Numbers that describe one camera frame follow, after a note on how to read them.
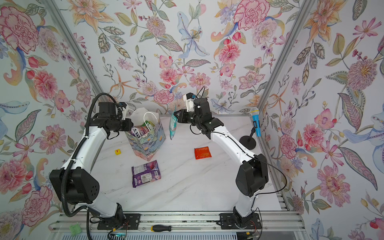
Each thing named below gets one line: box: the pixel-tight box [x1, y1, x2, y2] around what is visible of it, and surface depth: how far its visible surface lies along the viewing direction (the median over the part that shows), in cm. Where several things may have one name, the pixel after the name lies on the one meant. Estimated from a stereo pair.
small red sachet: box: [194, 146, 212, 160], surface depth 101 cm
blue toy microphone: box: [250, 107, 262, 137], surface depth 92 cm
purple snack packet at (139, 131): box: [131, 125, 151, 139], surface depth 87 cm
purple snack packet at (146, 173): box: [131, 160, 161, 188], surface depth 90 cm
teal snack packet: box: [169, 112, 178, 141], surface depth 81 cm
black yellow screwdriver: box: [151, 224, 202, 232], surface depth 73 cm
